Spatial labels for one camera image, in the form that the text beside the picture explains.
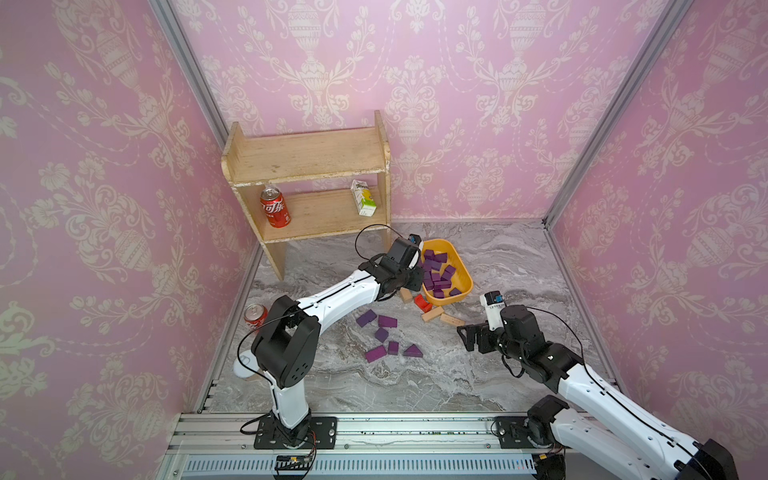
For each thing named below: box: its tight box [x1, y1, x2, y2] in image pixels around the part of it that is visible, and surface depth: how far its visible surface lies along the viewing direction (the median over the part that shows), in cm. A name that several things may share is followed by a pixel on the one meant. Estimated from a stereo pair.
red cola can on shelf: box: [260, 187, 292, 228], surface depth 85 cm
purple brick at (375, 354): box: [365, 345, 387, 363], surface depth 89 cm
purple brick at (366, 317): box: [356, 309, 377, 328], surface depth 96 cm
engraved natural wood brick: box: [440, 313, 466, 326], surface depth 94 cm
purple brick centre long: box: [378, 315, 398, 328], surface depth 95 cm
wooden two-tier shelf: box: [222, 111, 392, 282], surface depth 85 cm
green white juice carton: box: [350, 180, 377, 217], surface depth 94 cm
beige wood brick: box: [400, 287, 413, 304], surface depth 99 cm
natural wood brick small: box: [422, 306, 445, 322], surface depth 96 cm
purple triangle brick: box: [403, 344, 423, 358], surface depth 88 cm
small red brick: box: [414, 294, 433, 313], surface depth 99 cm
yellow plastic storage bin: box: [422, 238, 474, 306], surface depth 104 cm
